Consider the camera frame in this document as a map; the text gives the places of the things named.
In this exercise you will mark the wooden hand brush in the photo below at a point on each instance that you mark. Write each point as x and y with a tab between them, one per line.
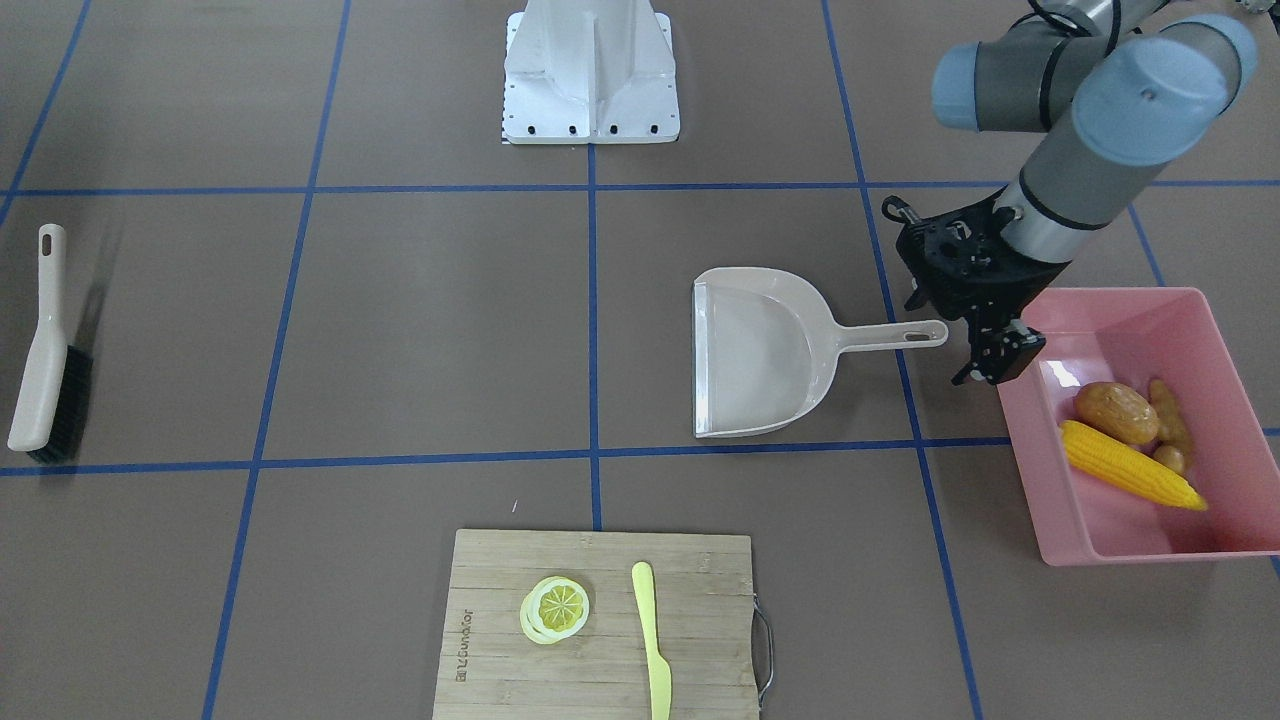
52	402

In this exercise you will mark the yellow plastic toy knife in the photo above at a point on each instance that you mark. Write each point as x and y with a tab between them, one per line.
660	677

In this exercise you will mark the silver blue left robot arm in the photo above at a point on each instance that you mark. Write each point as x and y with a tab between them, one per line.
1113	107

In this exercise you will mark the wooden cutting board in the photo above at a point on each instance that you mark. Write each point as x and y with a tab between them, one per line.
705	604

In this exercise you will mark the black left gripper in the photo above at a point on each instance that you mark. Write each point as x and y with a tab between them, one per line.
1003	292

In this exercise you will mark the beige plastic dustpan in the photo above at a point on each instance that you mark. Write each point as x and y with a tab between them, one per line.
766	345

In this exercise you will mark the yellow toy lemon half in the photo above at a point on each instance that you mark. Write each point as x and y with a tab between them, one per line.
554	610

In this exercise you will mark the yellow toy corn cob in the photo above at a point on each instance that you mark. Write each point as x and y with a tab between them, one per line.
1122	467

